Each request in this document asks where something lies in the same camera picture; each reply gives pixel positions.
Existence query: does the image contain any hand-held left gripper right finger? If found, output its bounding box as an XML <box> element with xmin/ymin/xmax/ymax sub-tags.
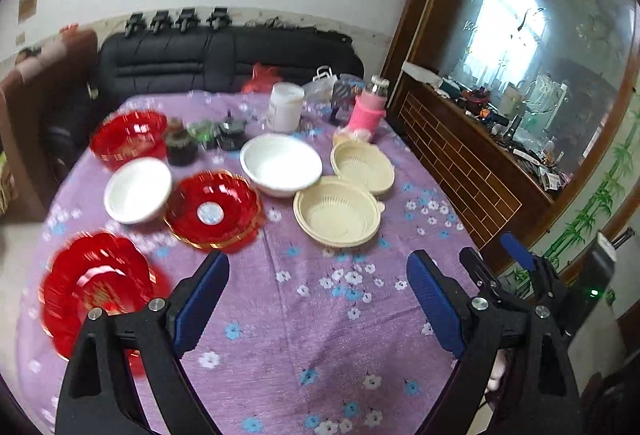
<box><xmin>406</xmin><ymin>250</ymin><xmax>583</xmax><ymax>435</ymax></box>

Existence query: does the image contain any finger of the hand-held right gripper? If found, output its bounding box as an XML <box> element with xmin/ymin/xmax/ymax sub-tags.
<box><xmin>500</xmin><ymin>231</ymin><xmax>568</xmax><ymax>316</ymax></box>
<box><xmin>459</xmin><ymin>246</ymin><xmax>531</xmax><ymax>311</ymax></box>

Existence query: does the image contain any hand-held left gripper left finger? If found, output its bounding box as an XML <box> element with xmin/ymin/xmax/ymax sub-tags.
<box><xmin>55</xmin><ymin>251</ymin><xmax>231</xmax><ymax>435</ymax></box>

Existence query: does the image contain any small white bowl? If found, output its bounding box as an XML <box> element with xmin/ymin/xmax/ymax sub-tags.
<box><xmin>103</xmin><ymin>158</ymin><xmax>173</xmax><ymax>223</ymax></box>

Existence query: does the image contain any large beige plastic bowl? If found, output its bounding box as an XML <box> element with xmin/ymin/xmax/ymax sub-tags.
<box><xmin>293</xmin><ymin>176</ymin><xmax>387</xmax><ymax>248</ymax></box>

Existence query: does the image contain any small beige plastic bowl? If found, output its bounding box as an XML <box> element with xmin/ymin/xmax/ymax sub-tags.
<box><xmin>330</xmin><ymin>140</ymin><xmax>397</xmax><ymax>195</ymax></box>

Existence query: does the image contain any large white bowl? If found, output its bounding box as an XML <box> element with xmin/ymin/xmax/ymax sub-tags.
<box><xmin>240</xmin><ymin>134</ymin><xmax>323</xmax><ymax>198</ymax></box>

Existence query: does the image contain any purple floral tablecloth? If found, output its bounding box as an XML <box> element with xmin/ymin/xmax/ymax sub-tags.
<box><xmin>15</xmin><ymin>88</ymin><xmax>496</xmax><ymax>435</ymax></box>

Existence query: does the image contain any wooden framed cabinet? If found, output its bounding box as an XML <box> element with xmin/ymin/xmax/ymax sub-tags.
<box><xmin>382</xmin><ymin>0</ymin><xmax>640</xmax><ymax>266</ymax></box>

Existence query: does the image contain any dark motor with gear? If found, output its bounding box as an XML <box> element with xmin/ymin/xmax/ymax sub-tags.
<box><xmin>165</xmin><ymin>118</ymin><xmax>197</xmax><ymax>166</ymax></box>

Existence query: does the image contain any black cylindrical motor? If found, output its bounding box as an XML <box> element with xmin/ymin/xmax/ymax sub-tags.
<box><xmin>217</xmin><ymin>112</ymin><xmax>248</xmax><ymax>152</ymax></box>

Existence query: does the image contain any small beige toy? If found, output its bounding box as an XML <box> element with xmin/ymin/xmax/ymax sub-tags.
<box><xmin>332</xmin><ymin>128</ymin><xmax>373</xmax><ymax>148</ymax></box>

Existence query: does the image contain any red deep plastic bowl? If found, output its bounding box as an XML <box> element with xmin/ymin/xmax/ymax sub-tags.
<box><xmin>90</xmin><ymin>111</ymin><xmax>168</xmax><ymax>171</ymax></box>

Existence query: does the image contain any pink sleeved bottle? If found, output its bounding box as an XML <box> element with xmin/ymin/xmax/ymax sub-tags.
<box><xmin>348</xmin><ymin>75</ymin><xmax>391</xmax><ymax>143</ymax></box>

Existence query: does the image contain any white plastic jar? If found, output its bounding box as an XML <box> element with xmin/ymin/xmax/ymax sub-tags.
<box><xmin>266</xmin><ymin>82</ymin><xmax>306</xmax><ymax>133</ymax></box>

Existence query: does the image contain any purple striped figurine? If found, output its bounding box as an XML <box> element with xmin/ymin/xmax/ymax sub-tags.
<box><xmin>330</xmin><ymin>78</ymin><xmax>358</xmax><ymax>123</ymax></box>

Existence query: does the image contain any large etched mirror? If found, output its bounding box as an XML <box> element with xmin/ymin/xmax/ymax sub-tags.
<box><xmin>440</xmin><ymin>0</ymin><xmax>633</xmax><ymax>201</ymax></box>

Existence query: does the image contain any red plastic bag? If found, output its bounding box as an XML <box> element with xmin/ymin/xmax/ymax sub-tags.
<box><xmin>241</xmin><ymin>62</ymin><xmax>281</xmax><ymax>93</ymax></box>

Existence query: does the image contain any white plastic bag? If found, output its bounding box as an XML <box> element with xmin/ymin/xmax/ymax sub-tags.
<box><xmin>302</xmin><ymin>65</ymin><xmax>338</xmax><ymax>103</ymax></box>

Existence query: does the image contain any black leather sofa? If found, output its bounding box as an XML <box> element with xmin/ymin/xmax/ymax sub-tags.
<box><xmin>97</xmin><ymin>22</ymin><xmax>365</xmax><ymax>98</ymax></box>

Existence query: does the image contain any brown fabric sofa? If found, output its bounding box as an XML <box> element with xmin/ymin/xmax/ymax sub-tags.
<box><xmin>0</xmin><ymin>29</ymin><xmax>101</xmax><ymax>221</ymax></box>

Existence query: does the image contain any green bamboo wall sticker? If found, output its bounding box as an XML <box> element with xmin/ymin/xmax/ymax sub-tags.
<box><xmin>520</xmin><ymin>115</ymin><xmax>640</xmax><ymax>276</ymax></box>

